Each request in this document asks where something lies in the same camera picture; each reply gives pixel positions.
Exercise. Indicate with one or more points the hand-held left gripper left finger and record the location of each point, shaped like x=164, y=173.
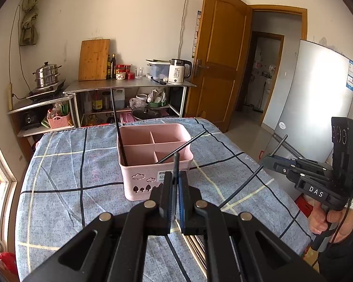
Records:
x=169, y=191

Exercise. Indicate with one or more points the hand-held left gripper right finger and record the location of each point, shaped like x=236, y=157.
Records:
x=181, y=199

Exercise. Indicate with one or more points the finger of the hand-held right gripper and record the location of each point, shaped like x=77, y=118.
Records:
x=306, y=176
x=275, y=163

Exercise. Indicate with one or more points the black chopstick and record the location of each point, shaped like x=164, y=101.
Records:
x=176, y=164
x=115, y=117
x=241, y=188
x=182, y=149

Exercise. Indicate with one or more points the pink plastic utensil basket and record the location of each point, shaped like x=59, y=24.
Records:
x=141, y=182

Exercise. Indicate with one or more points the person's right forearm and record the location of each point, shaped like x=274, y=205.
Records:
x=341, y=260

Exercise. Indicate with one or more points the person's right hand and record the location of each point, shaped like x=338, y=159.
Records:
x=320, y=221

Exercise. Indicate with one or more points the silver refrigerator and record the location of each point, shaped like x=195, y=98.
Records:
x=311, y=100

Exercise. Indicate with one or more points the black wok with lid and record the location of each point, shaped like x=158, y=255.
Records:
x=147, y=114

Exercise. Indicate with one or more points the green bowl with bags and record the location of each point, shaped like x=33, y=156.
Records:
x=157, y=100

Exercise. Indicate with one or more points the white bowl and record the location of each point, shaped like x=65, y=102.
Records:
x=141, y=98

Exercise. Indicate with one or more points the white plastic jug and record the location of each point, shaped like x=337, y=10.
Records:
x=119, y=100

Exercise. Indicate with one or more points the blue checkered tablecloth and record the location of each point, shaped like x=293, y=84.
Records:
x=61, y=167

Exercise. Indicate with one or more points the large oil bottle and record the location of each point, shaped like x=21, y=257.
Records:
x=97, y=102

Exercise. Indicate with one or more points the white electric kettle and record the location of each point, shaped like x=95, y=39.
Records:
x=176, y=72

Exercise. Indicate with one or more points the clear glass cup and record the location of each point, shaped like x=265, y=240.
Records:
x=138, y=73

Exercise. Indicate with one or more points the water filter pitcher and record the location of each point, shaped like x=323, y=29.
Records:
x=158, y=70

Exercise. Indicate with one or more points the red round container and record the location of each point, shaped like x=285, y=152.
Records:
x=130, y=75

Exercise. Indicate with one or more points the wooden door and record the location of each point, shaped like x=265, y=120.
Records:
x=217, y=53

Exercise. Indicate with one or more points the red lidded jar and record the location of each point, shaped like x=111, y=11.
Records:
x=120, y=72

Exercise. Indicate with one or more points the small pink woven basket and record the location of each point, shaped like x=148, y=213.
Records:
x=60, y=122

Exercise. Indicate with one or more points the dark sauce bottle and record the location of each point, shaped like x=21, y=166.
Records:
x=113, y=67

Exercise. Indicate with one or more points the brown oil bottle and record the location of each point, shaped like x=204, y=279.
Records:
x=108, y=69

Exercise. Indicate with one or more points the bamboo cutting board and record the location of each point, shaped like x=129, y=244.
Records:
x=94, y=60

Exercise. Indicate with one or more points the black induction cooker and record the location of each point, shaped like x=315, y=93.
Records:
x=45, y=92

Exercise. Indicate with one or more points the low metal side shelf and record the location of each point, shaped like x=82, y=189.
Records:
x=32, y=105

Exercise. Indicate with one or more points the stainless steel steamer pot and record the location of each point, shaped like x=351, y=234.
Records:
x=47, y=75

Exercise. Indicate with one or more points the yellowed power strip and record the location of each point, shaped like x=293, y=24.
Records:
x=9, y=97

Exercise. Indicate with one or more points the olive curtain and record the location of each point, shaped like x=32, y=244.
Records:
x=29, y=20

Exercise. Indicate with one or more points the wooden door frame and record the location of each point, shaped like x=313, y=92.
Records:
x=304, y=23

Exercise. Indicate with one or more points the wall calendar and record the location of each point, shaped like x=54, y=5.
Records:
x=195, y=35

